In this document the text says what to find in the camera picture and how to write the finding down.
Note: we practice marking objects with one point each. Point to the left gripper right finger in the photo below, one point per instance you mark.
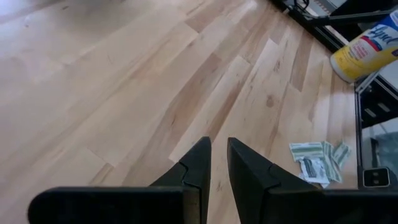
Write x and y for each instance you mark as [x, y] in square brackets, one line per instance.
[248, 177]

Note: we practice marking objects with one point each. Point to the white lidded wipes canister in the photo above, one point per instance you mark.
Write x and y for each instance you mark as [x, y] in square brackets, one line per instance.
[363, 53]

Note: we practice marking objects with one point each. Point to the grey table-edge camera mount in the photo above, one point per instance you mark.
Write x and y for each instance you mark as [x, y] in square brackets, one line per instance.
[376, 177]

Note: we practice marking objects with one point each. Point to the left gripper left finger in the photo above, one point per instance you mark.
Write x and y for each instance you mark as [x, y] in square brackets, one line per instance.
[194, 174]

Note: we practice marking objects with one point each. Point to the white wipe packet dark print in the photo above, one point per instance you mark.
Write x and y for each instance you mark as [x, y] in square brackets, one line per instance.
[314, 171]

